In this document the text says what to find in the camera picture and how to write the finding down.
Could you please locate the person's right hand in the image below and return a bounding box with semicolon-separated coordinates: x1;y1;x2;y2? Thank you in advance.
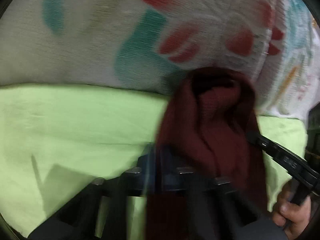
272;180;311;239

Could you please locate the dark red knit sweater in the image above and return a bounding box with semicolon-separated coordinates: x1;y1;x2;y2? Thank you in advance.
146;67;270;240

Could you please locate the white floral quilt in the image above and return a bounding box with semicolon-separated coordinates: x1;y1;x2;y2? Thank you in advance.
1;0;319;120

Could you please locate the light green bed sheet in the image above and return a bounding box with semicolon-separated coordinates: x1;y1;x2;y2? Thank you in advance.
0;84;308;239

